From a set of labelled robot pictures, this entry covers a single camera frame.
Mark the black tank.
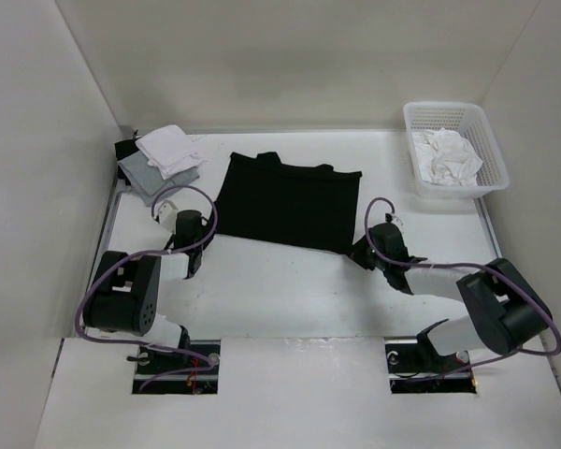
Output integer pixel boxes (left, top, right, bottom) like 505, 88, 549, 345
215, 152, 362, 254
114, 138, 139, 185

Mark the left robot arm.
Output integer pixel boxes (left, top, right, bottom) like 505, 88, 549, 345
76, 210, 218, 373

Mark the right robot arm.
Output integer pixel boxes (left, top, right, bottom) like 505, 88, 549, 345
348, 223, 553, 370

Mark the folded grey tank top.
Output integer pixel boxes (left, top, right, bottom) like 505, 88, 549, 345
118, 152, 199, 206

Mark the folded white tank top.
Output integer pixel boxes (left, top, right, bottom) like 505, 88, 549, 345
136, 124, 206, 180

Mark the folded black tank top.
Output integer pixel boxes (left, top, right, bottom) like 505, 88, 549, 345
114, 138, 139, 185

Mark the white tank top in basket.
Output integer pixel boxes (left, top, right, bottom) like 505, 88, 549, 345
412, 128, 482, 187

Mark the white plastic laundry basket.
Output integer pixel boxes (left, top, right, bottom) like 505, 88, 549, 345
403, 101, 510, 199

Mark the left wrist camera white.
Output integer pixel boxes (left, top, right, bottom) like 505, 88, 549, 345
153, 200, 180, 232

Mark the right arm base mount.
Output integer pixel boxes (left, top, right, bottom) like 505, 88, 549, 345
384, 340, 476, 394

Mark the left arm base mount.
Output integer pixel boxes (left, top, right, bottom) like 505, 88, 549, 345
126, 340, 222, 396

